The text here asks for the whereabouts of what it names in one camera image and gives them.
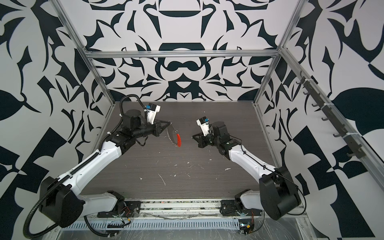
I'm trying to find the white slotted cable duct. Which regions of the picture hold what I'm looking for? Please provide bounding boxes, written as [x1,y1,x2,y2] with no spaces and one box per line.
[59,219,241,232]

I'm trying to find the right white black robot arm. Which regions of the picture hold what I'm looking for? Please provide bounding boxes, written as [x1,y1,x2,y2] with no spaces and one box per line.
[193,117,302,220]

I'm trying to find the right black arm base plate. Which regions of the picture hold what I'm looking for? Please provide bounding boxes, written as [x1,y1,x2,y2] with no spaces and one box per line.
[220,200,263,217]

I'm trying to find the silver keyring with red tag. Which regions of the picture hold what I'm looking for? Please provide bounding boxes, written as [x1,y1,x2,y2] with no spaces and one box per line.
[166,123,182,148]

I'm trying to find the black wall hook rail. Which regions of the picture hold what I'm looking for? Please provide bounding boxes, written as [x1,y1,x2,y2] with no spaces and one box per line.
[297,76,369,159]

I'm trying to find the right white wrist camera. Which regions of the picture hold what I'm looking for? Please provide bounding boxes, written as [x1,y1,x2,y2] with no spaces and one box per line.
[197,117,211,137]

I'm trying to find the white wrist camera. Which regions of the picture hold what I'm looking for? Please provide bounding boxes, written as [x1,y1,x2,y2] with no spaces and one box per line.
[197,117,211,137]
[146,103,161,125]

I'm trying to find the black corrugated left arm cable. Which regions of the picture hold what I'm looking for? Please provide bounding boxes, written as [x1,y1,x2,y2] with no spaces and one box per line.
[22,94,148,240]

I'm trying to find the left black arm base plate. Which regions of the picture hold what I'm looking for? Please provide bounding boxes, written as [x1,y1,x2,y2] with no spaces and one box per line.
[97,201,142,218]

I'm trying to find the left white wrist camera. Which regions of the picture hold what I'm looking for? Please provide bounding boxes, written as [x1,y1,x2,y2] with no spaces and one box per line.
[146,103,161,125]

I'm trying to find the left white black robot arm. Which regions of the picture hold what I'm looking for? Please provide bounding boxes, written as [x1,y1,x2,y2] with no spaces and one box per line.
[38,110,171,228]

